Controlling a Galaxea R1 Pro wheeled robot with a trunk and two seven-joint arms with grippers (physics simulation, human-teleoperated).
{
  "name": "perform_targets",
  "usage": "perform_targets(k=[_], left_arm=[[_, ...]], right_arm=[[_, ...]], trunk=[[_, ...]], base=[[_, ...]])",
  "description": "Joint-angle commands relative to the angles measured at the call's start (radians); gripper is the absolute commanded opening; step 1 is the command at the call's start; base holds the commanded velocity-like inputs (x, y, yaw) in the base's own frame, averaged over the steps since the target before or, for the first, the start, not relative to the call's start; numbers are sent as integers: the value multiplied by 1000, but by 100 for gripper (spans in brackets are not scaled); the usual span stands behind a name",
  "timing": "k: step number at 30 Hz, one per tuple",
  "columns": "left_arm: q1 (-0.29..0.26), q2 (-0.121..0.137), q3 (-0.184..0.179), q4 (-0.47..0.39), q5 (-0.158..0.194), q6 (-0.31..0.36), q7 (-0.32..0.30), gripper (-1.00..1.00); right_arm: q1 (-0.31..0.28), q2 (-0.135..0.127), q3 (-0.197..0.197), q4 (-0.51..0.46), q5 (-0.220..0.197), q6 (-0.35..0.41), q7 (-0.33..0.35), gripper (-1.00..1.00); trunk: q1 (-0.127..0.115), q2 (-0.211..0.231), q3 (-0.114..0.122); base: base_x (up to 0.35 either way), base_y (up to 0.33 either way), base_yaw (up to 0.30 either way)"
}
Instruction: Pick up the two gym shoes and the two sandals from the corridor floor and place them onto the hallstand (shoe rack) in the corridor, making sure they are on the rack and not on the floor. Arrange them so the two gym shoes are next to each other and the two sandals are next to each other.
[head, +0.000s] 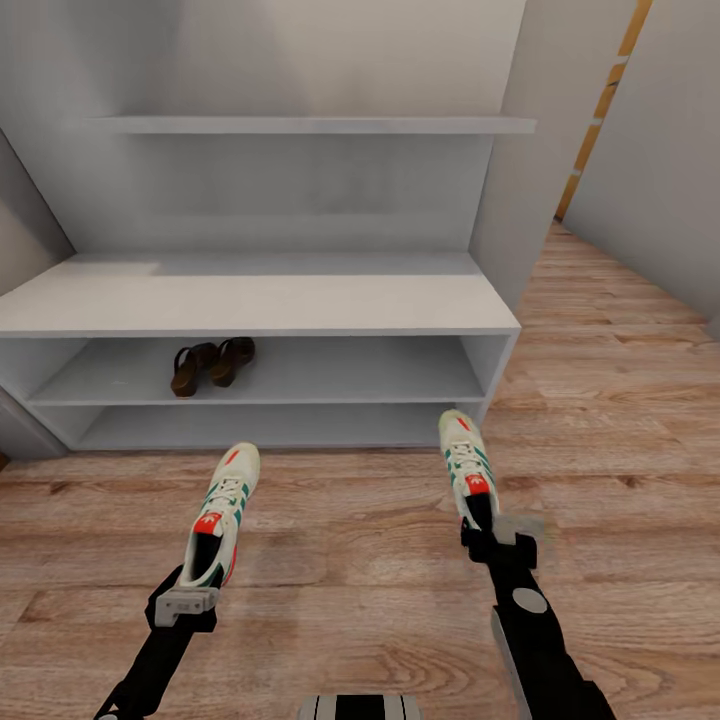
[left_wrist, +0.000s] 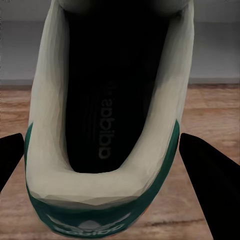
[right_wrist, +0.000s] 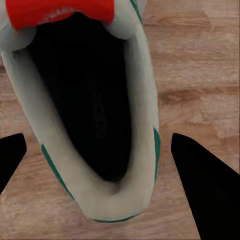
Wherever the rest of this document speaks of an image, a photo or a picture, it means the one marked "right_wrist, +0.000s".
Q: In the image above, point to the gym shoe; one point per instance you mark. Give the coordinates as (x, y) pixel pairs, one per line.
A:
(83, 74)

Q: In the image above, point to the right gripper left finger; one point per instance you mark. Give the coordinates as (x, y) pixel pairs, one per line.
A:
(12, 150)

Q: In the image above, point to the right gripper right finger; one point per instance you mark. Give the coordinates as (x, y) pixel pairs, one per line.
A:
(212, 189)

